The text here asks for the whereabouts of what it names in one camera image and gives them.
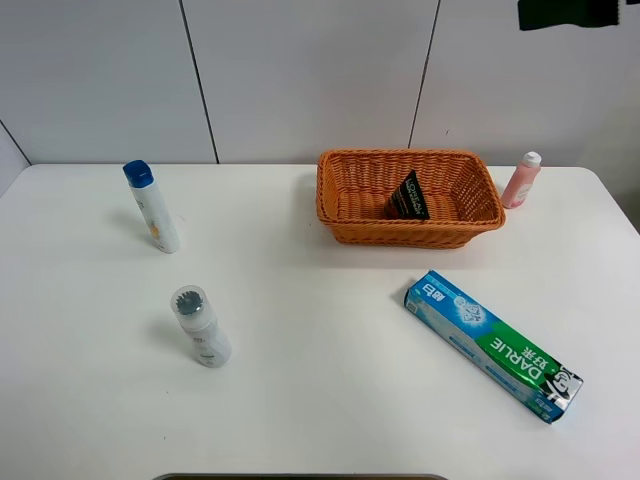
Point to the pink bottle white cap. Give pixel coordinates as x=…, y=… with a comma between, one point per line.
x=521, y=180

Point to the black face wash tube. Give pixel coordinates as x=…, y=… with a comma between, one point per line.
x=407, y=201

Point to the orange wicker basket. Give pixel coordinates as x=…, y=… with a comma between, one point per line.
x=354, y=184

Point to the white bottle blue cap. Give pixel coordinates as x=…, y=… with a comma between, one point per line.
x=151, y=204

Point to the dark object top corner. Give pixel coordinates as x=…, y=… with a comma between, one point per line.
x=541, y=14

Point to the white bottle clear brush cap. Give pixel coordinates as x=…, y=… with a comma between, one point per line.
x=198, y=320

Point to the green blue toothpaste box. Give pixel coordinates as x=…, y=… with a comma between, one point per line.
x=531, y=375

